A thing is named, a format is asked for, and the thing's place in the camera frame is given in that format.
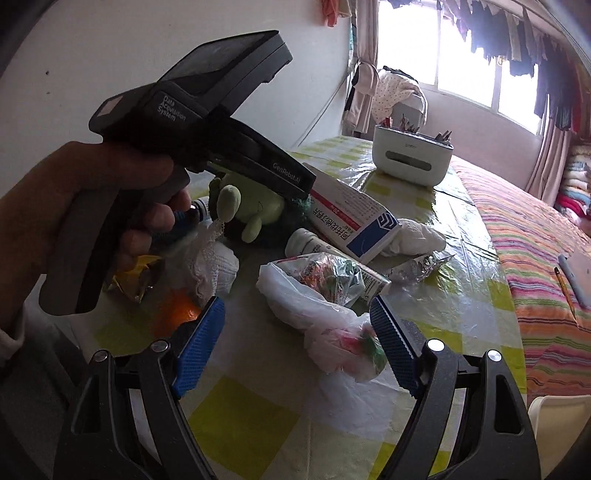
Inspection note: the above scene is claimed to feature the person's left hand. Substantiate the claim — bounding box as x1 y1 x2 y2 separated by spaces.
1 142 173 330

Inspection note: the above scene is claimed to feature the hanging clothes row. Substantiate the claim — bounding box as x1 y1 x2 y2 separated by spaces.
379 1 589 134

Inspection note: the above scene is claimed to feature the orange fruit peel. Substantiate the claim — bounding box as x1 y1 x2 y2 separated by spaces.
151 289 201 338

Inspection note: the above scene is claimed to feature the yellow snack wrapper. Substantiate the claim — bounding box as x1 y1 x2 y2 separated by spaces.
102 255 165 304

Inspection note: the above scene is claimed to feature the white lace cloth wad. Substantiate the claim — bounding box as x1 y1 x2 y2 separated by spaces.
166 220 239 307

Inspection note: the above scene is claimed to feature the white plastic bag with trash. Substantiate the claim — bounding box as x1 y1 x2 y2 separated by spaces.
255 252 389 383

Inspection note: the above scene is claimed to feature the red white blue medicine box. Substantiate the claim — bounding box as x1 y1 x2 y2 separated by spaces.
304 163 401 264

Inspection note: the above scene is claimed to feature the white tissue box organizer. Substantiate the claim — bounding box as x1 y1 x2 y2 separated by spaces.
372 126 454 187

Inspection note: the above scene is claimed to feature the green plush toy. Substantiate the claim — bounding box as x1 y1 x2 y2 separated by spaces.
208 172 311 249

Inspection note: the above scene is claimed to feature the pink window curtain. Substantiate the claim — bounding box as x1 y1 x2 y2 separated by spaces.
526 117 572 206

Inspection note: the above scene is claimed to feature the striped colourful bed sheet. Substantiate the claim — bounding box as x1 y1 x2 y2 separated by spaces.
452 157 590 399

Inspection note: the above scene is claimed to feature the white tissue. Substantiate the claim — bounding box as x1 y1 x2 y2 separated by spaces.
381 218 447 257

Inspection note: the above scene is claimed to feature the stack of folded blankets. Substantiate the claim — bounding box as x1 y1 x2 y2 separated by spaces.
554 143 591 235

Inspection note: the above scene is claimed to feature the white machine with draped clothes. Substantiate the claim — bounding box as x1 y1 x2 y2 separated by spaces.
342 62 429 134

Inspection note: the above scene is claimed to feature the orange cloth on wall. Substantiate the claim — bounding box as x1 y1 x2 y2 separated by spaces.
321 0 352 27

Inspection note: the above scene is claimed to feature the yellow pencil on bed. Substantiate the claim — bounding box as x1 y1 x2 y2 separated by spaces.
554 267 577 321

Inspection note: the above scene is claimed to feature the cream plastic trash bin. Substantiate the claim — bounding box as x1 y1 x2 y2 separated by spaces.
528 395 590 479

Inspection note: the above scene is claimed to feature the white tube bottle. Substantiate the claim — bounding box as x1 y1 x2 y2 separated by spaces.
277 228 391 306

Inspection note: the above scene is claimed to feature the green checkered plastic tablecloth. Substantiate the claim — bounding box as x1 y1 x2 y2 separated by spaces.
64 134 529 480

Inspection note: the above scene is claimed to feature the grey notebook on bed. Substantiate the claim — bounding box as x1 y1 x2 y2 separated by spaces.
558 251 591 309

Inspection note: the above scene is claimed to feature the silver foil blister pack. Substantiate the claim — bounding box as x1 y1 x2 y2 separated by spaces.
385 251 455 284

